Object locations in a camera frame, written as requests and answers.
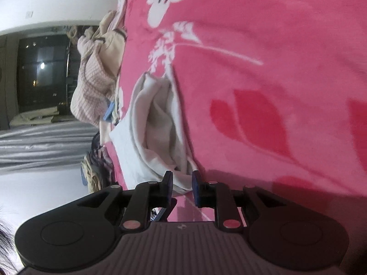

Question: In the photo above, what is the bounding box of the pile of folded clothes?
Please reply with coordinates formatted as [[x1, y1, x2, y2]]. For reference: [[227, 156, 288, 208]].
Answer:
[[80, 132, 118, 194]]

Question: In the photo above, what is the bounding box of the beige towel garment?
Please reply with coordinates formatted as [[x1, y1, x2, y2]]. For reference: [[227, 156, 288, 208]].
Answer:
[[109, 68, 197, 194]]

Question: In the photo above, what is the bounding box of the blue cloth piece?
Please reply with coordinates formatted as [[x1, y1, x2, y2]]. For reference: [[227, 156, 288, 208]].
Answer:
[[103, 102, 115, 122]]

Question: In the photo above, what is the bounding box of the grey curtain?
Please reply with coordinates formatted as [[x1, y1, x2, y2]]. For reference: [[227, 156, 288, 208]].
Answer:
[[1, 121, 98, 174]]

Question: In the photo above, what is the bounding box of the pink knit sweater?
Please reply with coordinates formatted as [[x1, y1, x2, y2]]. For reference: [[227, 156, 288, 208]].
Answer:
[[70, 36, 117, 127]]

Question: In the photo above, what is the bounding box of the pink floral blanket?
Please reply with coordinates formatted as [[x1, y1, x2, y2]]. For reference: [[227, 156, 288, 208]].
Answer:
[[120, 0, 366, 227]]

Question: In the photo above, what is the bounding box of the cream cloth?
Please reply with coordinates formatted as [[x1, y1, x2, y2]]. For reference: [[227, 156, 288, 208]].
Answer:
[[92, 11, 127, 96]]

